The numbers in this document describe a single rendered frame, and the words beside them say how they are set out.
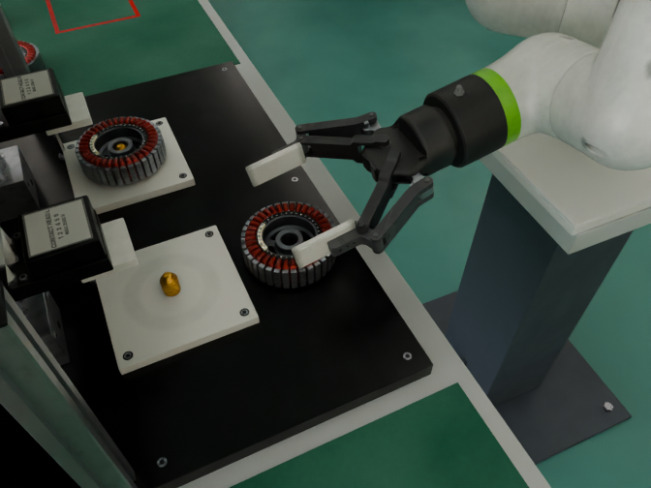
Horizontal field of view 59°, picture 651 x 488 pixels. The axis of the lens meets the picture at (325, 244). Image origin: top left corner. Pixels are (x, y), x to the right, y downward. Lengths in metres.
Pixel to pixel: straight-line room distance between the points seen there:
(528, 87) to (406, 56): 1.91
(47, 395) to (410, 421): 0.35
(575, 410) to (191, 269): 1.09
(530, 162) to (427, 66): 1.68
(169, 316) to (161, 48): 0.62
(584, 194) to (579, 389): 0.81
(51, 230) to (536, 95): 0.50
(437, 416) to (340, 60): 2.05
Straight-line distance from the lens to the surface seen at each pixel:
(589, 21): 0.82
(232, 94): 0.95
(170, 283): 0.64
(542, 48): 0.70
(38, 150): 0.92
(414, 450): 0.59
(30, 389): 0.40
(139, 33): 1.19
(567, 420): 1.51
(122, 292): 0.68
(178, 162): 0.81
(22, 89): 0.76
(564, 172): 0.86
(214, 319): 0.63
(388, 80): 2.40
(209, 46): 1.12
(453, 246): 1.76
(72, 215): 0.57
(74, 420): 0.42
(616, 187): 0.86
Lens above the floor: 1.30
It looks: 49 degrees down
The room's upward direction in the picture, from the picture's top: straight up
